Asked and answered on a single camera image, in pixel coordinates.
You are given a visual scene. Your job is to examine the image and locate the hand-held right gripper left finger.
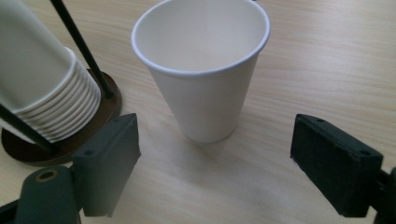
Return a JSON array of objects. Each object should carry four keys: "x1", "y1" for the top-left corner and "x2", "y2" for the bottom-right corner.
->
[{"x1": 72, "y1": 113, "x2": 142, "y2": 218}]

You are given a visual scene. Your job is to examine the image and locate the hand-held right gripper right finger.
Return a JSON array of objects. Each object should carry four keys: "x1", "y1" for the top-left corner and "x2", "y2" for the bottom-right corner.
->
[{"x1": 290, "y1": 113, "x2": 385, "y2": 218}]

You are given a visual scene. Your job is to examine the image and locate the black wire double cup holder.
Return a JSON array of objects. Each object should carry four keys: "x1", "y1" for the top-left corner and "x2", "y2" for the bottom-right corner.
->
[{"x1": 0, "y1": 0, "x2": 123, "y2": 167}]

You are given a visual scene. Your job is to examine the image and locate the single white paper cup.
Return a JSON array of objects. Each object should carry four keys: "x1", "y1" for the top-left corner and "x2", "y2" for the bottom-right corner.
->
[{"x1": 130, "y1": 0, "x2": 272, "y2": 145}]

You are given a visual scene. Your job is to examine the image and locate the stack of white paper cups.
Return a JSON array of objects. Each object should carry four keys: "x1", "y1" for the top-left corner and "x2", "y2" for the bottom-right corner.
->
[{"x1": 0, "y1": 0, "x2": 103, "y2": 145}]

